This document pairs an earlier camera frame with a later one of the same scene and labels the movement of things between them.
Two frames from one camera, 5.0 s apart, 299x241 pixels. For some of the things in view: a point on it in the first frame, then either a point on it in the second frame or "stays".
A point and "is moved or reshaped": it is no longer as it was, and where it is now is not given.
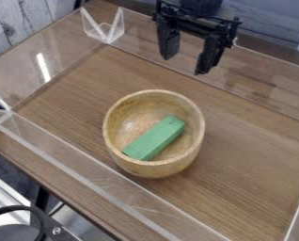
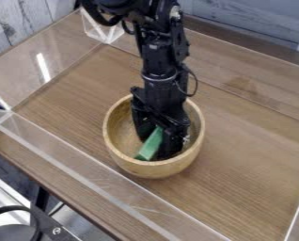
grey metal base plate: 55,232 stays
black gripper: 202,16 to 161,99
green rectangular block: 141,148 is moved or reshaped
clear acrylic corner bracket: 103,31 stays
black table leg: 41,199 stays
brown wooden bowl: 133,116 stays
